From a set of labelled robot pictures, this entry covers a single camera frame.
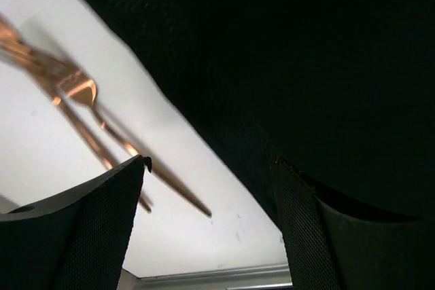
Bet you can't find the copper fork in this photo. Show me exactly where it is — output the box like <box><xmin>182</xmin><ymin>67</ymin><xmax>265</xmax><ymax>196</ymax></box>
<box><xmin>31</xmin><ymin>50</ymin><xmax>212</xmax><ymax>217</ymax></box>

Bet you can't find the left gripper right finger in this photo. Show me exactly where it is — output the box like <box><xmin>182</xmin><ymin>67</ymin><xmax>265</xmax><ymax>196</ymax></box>
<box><xmin>275</xmin><ymin>158</ymin><xmax>434</xmax><ymax>289</ymax></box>

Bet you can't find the copper knife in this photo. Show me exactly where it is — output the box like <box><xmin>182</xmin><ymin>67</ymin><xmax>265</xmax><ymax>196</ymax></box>
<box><xmin>0</xmin><ymin>14</ymin><xmax>154</xmax><ymax>215</ymax></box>

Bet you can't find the black cloth placemat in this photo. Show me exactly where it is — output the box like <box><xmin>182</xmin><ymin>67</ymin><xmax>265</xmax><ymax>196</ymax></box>
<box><xmin>84</xmin><ymin>0</ymin><xmax>434</xmax><ymax>221</ymax></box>

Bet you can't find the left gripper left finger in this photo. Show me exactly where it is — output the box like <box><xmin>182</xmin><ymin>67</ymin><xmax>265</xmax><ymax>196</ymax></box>
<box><xmin>1</xmin><ymin>155</ymin><xmax>152</xmax><ymax>289</ymax></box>

